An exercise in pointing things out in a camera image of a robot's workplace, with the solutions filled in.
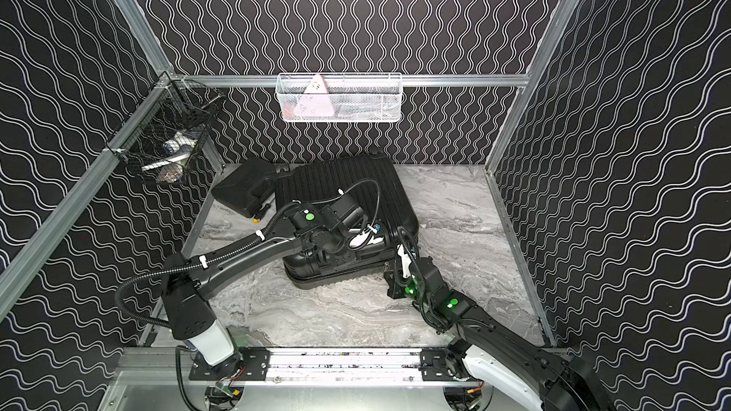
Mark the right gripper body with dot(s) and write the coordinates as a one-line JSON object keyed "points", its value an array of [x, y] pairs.
{"points": [[404, 287]]}

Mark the black hard-shell suitcase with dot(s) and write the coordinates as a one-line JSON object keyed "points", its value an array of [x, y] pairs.
{"points": [[372, 180]]}

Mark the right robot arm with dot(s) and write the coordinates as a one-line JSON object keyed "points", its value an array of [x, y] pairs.
{"points": [[486, 350]]}

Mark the black pouch bag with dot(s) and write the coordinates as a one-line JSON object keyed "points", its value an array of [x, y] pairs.
{"points": [[248, 187]]}

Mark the white triangular card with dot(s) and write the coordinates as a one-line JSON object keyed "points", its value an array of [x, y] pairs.
{"points": [[315, 103]]}

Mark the silver items in basket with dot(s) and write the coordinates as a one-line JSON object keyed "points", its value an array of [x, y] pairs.
{"points": [[170, 167]]}

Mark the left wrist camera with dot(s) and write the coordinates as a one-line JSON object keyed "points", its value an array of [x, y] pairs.
{"points": [[345, 211]]}

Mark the clear plastic wall basket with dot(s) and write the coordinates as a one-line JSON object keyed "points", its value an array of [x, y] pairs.
{"points": [[357, 97]]}

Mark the black wire basket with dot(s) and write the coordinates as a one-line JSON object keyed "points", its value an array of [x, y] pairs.
{"points": [[187, 106]]}

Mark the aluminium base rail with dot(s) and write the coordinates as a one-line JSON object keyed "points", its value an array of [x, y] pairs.
{"points": [[343, 366]]}

